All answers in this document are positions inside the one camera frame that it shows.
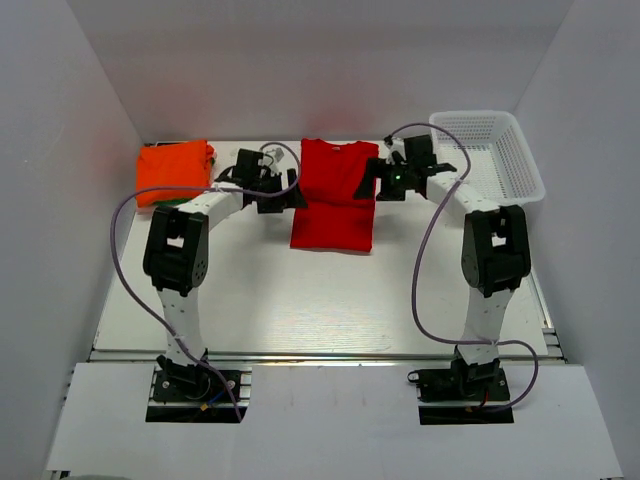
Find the aluminium table edge rail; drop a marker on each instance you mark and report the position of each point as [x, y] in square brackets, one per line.
[142, 356]

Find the orange folded t shirt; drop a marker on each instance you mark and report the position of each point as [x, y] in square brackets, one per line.
[185, 164]

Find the white plastic mesh basket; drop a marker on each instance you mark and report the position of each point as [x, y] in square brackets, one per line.
[502, 166]

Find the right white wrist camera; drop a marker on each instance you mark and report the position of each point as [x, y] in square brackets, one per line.
[395, 146]

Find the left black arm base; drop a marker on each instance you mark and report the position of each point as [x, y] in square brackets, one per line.
[193, 394]

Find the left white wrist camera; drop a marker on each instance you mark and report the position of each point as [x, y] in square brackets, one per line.
[273, 154]

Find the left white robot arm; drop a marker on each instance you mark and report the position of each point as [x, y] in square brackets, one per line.
[177, 249]

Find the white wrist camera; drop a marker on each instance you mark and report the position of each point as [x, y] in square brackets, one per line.
[273, 154]
[395, 146]

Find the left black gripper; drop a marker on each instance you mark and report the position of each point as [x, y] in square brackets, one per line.
[294, 199]

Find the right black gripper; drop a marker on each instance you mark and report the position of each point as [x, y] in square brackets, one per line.
[377, 167]

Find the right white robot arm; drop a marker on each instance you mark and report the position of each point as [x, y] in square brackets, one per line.
[495, 254]

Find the red t shirt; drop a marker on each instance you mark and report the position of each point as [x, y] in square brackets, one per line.
[333, 219]

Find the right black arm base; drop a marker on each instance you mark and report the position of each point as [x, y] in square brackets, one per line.
[462, 394]

